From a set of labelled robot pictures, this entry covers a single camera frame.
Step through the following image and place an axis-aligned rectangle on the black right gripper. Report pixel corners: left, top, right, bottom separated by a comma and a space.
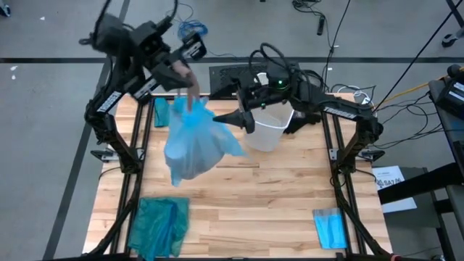
210, 80, 281, 134

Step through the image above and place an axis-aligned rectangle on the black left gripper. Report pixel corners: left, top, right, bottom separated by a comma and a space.
132, 32, 207, 111

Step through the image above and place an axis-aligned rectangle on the white plastic trash bin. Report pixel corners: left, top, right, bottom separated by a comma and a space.
243, 101, 295, 153

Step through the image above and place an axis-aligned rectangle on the light blue trash bag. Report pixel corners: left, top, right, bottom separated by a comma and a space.
163, 96, 249, 188

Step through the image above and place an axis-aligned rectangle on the large teal trash bag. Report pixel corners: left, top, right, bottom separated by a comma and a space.
126, 196, 190, 261

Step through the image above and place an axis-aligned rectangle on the small folded teal bag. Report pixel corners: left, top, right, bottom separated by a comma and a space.
154, 97, 172, 128

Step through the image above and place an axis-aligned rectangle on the folded blue bag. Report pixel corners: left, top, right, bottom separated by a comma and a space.
312, 207, 348, 250

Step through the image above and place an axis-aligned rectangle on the black perforated computer case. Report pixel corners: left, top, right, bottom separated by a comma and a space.
209, 60, 306, 94

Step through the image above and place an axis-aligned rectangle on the black work glove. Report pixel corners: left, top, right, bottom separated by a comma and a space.
284, 112, 323, 135

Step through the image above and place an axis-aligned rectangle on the white power strip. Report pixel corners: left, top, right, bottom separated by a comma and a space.
353, 90, 370, 107

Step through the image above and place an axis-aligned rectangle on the white printed paper sheet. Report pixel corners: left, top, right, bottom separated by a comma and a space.
371, 165, 418, 214

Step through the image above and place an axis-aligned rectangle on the black side table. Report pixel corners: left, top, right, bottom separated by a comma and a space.
376, 141, 464, 261

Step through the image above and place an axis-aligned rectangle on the black equipment box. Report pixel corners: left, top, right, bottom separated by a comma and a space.
427, 64, 464, 120

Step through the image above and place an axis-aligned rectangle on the black caster wheel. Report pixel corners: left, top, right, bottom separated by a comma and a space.
441, 27, 464, 48

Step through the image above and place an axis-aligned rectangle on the black metal table frame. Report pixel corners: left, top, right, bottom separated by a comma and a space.
86, 93, 394, 261

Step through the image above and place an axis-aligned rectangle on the blue coiled cable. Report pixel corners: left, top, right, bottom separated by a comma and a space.
170, 3, 276, 63

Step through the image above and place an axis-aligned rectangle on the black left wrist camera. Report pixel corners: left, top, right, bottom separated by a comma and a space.
130, 20, 171, 55

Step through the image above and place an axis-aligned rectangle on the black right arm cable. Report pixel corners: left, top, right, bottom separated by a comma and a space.
249, 42, 291, 79

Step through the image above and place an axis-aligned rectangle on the black cable bundle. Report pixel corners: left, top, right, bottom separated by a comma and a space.
291, 0, 327, 22

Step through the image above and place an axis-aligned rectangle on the thin black hanging cable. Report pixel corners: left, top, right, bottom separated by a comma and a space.
362, 7, 464, 117
323, 0, 352, 91

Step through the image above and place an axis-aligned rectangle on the yellow floor cable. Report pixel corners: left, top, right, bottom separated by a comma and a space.
384, 66, 464, 104

